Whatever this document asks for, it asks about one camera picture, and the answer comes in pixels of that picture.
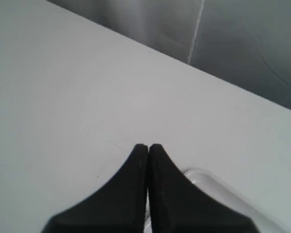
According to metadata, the white rectangular plastic tray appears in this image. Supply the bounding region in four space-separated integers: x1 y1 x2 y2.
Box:
144 169 284 233

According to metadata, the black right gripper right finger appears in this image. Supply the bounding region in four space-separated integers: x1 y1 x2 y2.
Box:
148 144 255 233

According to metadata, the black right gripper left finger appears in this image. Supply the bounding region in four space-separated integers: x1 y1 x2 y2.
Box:
43 144 148 233

